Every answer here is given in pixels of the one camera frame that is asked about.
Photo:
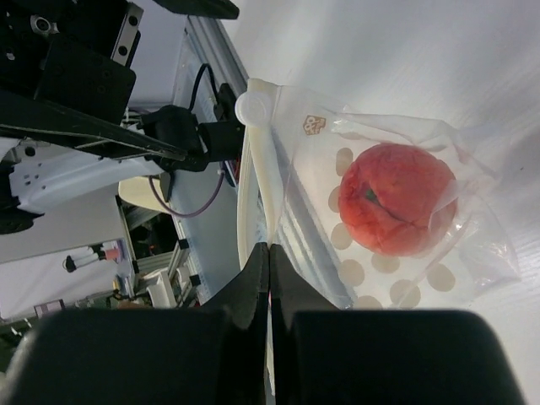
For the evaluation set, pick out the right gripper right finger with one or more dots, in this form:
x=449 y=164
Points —
x=290 y=295

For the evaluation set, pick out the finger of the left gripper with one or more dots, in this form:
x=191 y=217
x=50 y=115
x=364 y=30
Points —
x=213 y=9

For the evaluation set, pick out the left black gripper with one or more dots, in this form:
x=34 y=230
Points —
x=77 y=54

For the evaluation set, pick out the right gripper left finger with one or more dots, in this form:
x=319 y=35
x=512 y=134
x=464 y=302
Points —
x=242 y=354

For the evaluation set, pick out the clear zip top bag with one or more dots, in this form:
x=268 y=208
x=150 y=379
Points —
x=298 y=145

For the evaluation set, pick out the orange peach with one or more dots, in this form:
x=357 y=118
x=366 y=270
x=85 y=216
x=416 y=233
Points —
x=396 y=200

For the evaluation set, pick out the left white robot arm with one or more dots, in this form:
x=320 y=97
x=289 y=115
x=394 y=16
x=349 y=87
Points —
x=38 y=176

